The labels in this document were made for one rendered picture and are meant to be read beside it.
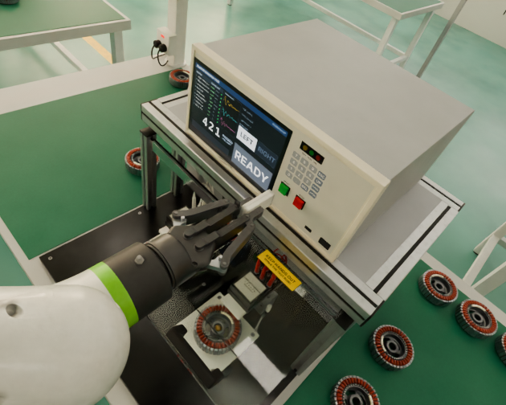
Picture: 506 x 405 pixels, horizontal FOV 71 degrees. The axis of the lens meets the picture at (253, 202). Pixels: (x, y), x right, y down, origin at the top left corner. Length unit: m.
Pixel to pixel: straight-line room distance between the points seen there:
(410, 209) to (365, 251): 0.19
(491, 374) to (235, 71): 1.04
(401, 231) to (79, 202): 0.89
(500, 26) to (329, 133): 6.40
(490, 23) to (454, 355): 6.13
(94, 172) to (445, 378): 1.18
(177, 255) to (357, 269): 0.35
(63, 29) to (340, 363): 1.85
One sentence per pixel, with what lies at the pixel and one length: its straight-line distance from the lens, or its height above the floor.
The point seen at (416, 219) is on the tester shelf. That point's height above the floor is 1.11.
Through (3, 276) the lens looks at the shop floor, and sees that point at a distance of 2.01.
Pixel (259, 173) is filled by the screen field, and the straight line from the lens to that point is 0.69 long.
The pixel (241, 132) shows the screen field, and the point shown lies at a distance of 0.69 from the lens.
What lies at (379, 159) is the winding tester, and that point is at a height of 1.32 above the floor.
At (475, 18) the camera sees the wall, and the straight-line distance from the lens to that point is 7.00.
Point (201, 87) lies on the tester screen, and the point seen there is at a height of 1.25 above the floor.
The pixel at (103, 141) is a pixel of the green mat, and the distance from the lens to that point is 1.37.
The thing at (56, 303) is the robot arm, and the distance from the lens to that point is 0.33.
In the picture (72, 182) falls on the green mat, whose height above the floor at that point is 0.75.
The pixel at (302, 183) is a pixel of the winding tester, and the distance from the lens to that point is 0.62.
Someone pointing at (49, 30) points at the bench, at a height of 0.75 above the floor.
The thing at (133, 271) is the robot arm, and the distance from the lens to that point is 0.47.
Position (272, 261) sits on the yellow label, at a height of 1.07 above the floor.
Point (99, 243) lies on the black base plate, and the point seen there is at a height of 0.77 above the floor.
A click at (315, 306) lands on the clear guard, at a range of 0.68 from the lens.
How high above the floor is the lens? 1.63
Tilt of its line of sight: 47 degrees down
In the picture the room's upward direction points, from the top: 17 degrees clockwise
